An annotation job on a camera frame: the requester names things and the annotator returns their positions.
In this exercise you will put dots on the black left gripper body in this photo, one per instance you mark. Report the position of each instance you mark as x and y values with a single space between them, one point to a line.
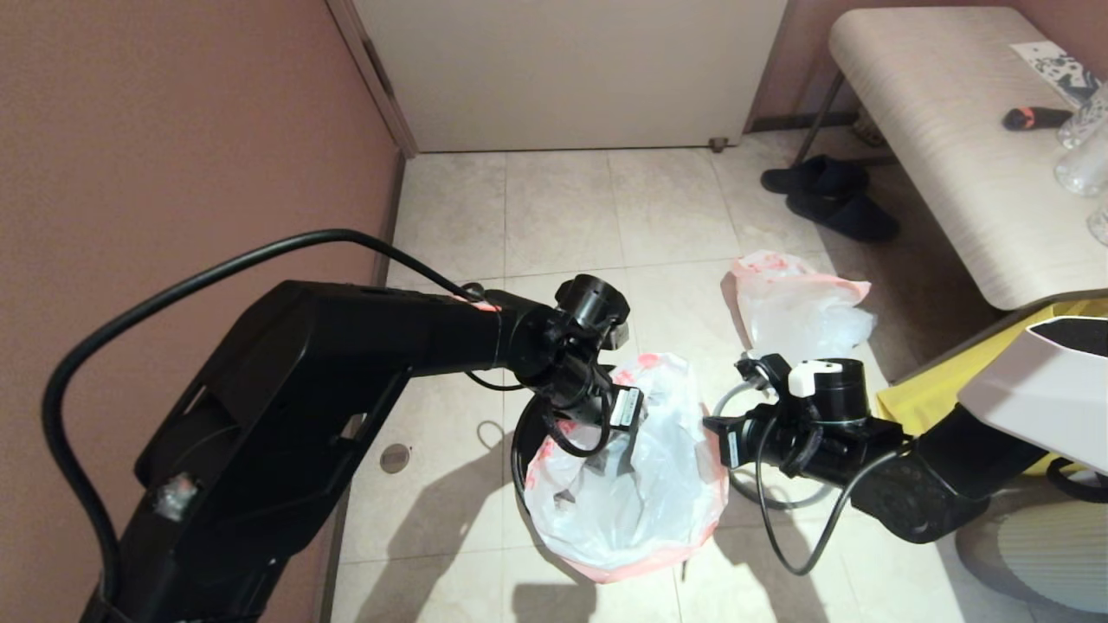
580 363

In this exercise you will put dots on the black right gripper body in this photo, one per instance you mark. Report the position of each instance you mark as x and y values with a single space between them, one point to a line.
814 433

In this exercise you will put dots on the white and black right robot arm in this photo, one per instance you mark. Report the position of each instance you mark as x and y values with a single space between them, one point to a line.
995 433

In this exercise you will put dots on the yellow fabric bag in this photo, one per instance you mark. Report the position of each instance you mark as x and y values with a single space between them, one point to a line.
926 398

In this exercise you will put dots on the round metal floor drain cover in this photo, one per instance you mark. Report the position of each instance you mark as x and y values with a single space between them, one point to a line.
395 459

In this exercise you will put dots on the dark blue slipper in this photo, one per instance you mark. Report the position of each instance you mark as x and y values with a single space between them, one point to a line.
822 176
844 218

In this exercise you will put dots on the beige ribbed round stool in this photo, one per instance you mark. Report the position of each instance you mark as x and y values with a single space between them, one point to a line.
1047 562

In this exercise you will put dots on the white door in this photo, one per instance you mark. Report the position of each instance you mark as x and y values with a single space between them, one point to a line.
563 69

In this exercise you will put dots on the light striped shoe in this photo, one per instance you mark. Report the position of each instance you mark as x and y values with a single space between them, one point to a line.
867 132

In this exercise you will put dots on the beige wood-grain table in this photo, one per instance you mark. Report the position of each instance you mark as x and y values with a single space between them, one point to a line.
952 130

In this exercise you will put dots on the black-and-white printed paper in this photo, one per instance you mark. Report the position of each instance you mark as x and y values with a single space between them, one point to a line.
1059 73

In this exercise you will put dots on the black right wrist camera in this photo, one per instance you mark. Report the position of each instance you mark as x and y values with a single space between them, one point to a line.
766 372

